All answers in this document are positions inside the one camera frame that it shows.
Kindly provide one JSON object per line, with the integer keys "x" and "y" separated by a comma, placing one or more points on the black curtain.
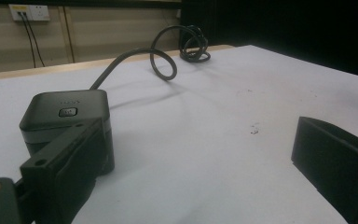
{"x": 279, "y": 28}

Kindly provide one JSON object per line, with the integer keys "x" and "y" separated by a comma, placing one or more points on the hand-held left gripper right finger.
{"x": 338, "y": 155}

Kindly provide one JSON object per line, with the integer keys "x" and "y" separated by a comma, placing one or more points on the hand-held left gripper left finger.
{"x": 65, "y": 165}

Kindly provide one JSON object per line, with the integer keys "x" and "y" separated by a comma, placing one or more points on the white wall socket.
{"x": 29, "y": 12}

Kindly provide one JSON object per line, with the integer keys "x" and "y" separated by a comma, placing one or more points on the black cube power strip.
{"x": 65, "y": 109}

